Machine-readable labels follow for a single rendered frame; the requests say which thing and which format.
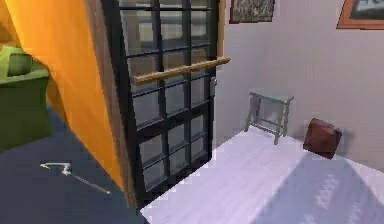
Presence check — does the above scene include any green armchair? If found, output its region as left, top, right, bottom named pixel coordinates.
left=0, top=44, right=54, bottom=154

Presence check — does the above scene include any dark-framed grey picture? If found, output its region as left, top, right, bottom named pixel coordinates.
left=228, top=0, right=276, bottom=25

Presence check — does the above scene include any grey-green stool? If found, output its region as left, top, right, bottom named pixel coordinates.
left=244, top=87, right=295, bottom=146

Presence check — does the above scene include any white-headed stick on floor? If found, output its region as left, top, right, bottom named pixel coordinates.
left=39, top=161, right=112, bottom=195

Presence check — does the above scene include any black glass-paned room door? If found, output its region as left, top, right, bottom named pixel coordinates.
left=101, top=0, right=222, bottom=208

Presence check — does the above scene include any grey door lock plate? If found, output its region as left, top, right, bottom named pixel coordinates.
left=209, top=76, right=218, bottom=97

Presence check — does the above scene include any brown leather bag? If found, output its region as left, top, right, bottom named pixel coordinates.
left=302, top=117, right=343, bottom=161

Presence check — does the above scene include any wooden bar door handle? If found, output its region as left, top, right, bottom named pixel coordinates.
left=133, top=56, right=232, bottom=84

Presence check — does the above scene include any orange-framed picture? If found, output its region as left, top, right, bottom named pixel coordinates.
left=336, top=0, right=384, bottom=31

